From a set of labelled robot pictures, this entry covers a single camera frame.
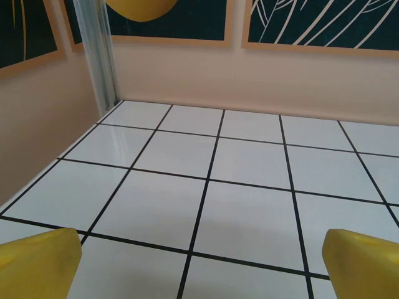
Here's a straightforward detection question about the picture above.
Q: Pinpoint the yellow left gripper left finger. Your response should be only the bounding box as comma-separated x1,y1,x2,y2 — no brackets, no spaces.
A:
0,227,83,299

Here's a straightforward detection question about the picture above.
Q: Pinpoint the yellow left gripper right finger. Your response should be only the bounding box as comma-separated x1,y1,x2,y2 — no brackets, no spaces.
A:
322,229,399,299

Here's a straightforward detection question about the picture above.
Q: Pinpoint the aluminium frame post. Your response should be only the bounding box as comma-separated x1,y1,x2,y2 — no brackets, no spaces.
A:
73,0,121,112

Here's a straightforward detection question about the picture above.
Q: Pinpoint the wall panel with yellow oval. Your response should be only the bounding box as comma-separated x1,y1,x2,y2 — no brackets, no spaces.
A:
59,0,233,53

